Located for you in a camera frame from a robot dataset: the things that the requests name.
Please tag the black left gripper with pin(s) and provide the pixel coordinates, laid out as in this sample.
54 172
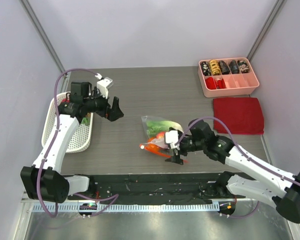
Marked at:
112 113

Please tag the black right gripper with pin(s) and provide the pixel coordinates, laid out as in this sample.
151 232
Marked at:
177 151

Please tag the orange tangerine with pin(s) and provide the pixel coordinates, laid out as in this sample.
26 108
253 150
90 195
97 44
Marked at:
157 144

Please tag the clear zip bag orange zipper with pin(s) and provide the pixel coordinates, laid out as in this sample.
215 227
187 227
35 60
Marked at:
143 146

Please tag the green lettuce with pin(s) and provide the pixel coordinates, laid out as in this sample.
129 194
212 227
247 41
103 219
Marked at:
155 127

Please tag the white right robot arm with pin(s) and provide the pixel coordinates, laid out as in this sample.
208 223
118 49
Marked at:
270 185

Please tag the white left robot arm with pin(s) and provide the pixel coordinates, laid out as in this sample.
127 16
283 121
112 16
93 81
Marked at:
42 180

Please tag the pink dragon fruit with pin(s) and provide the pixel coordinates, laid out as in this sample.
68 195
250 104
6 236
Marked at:
86 120

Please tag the dark red folded cloth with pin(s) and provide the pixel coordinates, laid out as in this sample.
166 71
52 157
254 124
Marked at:
242 115

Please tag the red cloth in box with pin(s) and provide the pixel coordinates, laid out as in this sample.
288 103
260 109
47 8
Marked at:
215 83

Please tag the pink divided storage box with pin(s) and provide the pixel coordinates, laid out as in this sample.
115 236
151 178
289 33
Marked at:
236 84

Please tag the black patterned roll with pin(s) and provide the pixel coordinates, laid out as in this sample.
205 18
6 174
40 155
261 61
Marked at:
205 68
234 68

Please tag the yellow patterned roll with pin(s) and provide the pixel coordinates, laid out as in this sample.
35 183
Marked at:
214 67

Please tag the dark patterned roll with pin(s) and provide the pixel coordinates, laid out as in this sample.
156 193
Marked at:
225 70

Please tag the floral patterned roll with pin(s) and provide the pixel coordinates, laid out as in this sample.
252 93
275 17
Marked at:
243 66

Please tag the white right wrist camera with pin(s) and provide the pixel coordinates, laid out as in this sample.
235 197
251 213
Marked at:
171 139

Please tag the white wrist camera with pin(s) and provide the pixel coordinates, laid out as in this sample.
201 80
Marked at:
103 85
171 139

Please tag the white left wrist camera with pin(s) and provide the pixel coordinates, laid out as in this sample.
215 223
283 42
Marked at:
103 85

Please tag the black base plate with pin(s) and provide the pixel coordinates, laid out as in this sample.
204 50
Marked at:
158 188

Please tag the slotted cable duct rail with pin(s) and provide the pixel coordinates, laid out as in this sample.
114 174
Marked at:
87 207

